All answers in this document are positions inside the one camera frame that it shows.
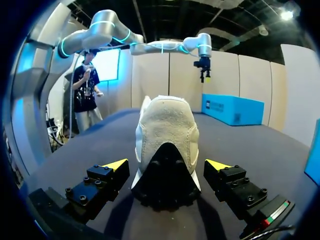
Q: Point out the person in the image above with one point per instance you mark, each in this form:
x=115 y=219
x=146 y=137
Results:
x=85 y=95

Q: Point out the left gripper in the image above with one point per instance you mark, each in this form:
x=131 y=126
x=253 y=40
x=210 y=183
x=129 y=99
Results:
x=203 y=62

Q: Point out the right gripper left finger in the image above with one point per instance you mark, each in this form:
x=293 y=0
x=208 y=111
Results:
x=100 y=185

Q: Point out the teal box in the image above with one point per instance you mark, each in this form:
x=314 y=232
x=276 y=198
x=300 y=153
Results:
x=232 y=110
x=313 y=165

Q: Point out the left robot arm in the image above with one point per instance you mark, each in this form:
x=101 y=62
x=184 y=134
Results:
x=105 y=35

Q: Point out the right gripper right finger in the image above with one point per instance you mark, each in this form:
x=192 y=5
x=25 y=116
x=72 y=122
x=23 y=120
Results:
x=233 y=186

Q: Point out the beige shoe with black sole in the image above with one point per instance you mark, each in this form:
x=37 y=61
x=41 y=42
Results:
x=167 y=147

